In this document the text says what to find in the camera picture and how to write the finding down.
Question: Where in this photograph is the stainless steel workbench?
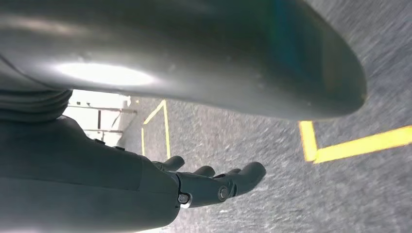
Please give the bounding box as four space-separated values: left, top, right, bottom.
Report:
64 90 138 148

